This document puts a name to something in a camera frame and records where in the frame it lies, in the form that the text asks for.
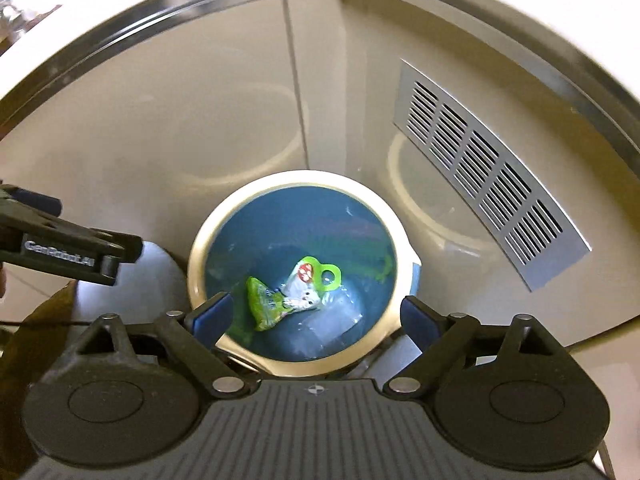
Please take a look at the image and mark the blue trash bag liner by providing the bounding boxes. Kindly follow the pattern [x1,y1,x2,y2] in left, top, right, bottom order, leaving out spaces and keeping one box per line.
[204,186,396,362]

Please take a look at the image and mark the cream round trash bin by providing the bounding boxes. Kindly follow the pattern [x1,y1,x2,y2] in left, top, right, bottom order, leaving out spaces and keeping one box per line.
[186,170,422,377]

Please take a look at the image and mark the green snack wrapper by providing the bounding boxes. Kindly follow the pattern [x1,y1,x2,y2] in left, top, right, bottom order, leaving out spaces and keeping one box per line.
[246,276,291,332]

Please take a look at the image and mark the clear plastic wrapper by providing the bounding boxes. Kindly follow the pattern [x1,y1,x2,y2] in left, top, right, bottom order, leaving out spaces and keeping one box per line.
[283,287,366,361]

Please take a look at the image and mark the white green plastic package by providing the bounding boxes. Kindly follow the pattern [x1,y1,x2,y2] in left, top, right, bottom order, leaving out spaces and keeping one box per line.
[281,256,342,312]

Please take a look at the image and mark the left beige cabinet door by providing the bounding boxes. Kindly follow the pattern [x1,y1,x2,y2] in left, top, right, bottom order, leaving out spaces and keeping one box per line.
[1,0,306,258]

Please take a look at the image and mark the beige cabinet door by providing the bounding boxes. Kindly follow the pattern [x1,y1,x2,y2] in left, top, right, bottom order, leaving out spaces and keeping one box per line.
[345,0,639,346]
[1,0,306,258]

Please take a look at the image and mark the right beige cabinet door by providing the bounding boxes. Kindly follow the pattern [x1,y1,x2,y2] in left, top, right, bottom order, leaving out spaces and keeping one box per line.
[345,0,639,346]

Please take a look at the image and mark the silver ventilation grille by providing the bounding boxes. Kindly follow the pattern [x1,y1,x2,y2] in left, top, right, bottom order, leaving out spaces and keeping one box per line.
[394,60,591,290]

